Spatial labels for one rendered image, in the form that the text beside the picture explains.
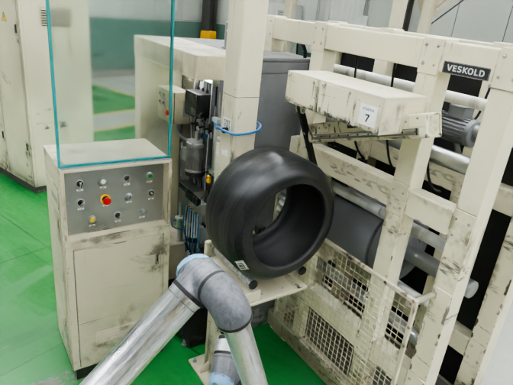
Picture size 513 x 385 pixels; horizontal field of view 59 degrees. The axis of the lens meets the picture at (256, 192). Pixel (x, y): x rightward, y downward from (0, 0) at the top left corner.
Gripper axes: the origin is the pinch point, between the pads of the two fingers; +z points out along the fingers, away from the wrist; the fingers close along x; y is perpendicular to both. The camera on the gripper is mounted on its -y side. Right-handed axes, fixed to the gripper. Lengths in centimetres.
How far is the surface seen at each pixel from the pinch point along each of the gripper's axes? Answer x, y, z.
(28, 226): -267, 97, 106
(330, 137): 36, 7, 76
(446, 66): 88, -17, 82
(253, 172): 11.0, -18.2, 42.4
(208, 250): -28.6, 23.2, 30.0
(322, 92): 39, -19, 79
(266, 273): 5.9, 17.9, 13.5
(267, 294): 0.3, 35.1, 10.7
